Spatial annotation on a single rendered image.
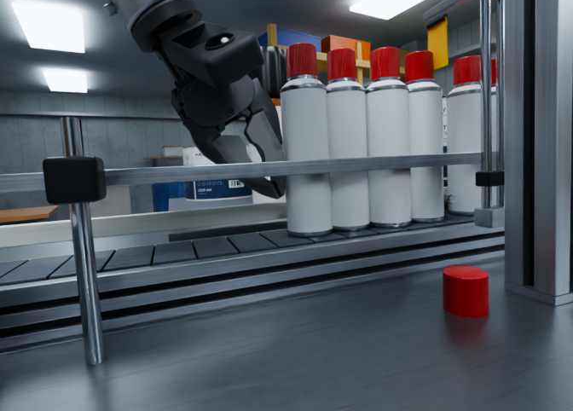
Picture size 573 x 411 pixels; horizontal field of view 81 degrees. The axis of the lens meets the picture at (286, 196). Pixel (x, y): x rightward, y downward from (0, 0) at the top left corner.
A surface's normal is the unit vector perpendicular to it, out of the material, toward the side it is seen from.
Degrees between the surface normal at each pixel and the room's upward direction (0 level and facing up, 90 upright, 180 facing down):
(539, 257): 90
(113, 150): 90
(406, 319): 0
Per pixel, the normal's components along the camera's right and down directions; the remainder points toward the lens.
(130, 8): -0.38, 0.46
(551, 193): -0.94, 0.08
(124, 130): 0.50, 0.04
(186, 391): -0.05, -1.00
